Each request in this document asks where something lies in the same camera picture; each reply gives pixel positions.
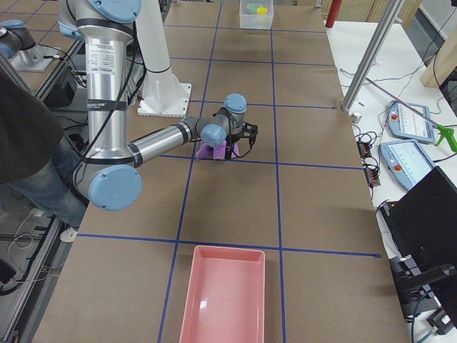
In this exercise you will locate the small silver weight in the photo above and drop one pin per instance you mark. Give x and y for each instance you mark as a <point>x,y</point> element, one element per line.
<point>355,117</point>

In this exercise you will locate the pink plastic tray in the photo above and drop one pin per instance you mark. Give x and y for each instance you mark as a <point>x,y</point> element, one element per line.
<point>225,300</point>

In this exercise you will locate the aluminium frame post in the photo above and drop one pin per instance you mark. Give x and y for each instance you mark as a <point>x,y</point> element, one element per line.
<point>384,26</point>

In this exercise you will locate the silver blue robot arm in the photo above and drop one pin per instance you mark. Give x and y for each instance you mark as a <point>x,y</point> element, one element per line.
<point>108,172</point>

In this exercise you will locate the purple cloth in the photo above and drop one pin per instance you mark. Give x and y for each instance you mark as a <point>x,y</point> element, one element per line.
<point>216,153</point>

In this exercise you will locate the teach pendant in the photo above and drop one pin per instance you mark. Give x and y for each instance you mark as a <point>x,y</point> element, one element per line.
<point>407,161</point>
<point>404,123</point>

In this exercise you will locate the green handled reacher grabber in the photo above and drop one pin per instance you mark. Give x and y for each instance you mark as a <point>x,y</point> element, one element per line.
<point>447,133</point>

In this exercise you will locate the yellow plastic cup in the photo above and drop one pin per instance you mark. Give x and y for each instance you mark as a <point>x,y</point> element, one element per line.
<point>261,11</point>

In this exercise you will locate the red cylinder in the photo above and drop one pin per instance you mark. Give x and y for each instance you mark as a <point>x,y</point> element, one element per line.
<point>333,13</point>

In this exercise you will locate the far teach pendant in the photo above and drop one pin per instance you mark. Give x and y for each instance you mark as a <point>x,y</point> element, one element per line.
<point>404,123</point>

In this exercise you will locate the clear plastic box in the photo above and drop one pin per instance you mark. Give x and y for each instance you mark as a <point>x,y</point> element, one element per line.
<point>249,21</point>

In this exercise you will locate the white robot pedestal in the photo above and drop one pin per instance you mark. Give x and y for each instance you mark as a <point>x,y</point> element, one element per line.
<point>162,93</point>

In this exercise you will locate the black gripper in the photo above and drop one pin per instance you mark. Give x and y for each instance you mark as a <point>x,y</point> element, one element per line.
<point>228,148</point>

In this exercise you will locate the person in dark shirt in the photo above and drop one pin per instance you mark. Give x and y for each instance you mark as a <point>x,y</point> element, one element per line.
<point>36,157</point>

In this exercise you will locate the near teach pendant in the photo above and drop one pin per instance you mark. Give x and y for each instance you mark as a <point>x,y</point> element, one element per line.
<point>407,161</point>

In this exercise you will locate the mint green bowl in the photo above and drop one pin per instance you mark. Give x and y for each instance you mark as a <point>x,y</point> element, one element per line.
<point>251,8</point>

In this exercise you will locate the black monitor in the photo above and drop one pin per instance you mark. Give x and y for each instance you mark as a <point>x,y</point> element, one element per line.
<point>423,226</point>

